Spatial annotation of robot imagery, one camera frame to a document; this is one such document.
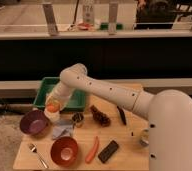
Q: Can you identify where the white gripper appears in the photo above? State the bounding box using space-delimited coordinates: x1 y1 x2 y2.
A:
45 83 73 108

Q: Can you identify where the orange apple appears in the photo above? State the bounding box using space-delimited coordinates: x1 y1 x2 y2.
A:
46 104 59 113

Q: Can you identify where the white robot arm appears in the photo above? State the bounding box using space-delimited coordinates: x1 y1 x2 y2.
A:
45 63 192 171

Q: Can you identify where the purple bowl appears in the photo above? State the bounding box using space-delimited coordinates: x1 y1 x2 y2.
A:
20 110 49 135

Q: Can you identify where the red bowl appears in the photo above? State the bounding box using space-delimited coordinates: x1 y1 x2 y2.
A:
50 136 79 167

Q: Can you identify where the green tray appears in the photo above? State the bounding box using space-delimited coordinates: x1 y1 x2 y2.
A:
33 77 86 112

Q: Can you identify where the white cup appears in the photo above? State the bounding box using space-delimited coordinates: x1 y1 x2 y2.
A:
44 109 60 123

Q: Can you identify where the small metal cup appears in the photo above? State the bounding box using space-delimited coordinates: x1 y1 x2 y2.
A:
72 112 84 127

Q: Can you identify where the grey folded cloth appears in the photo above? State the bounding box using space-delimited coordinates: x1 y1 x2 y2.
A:
52 119 74 140

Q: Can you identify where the brown pine cone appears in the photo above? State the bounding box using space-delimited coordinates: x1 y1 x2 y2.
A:
90 105 111 127

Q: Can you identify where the silver fork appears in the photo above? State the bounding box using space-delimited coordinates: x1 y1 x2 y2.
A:
28 143 49 169

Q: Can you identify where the orange carrot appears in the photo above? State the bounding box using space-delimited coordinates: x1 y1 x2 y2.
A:
85 137 99 164

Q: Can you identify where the black rectangular block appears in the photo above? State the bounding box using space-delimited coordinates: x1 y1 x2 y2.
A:
98 140 119 163

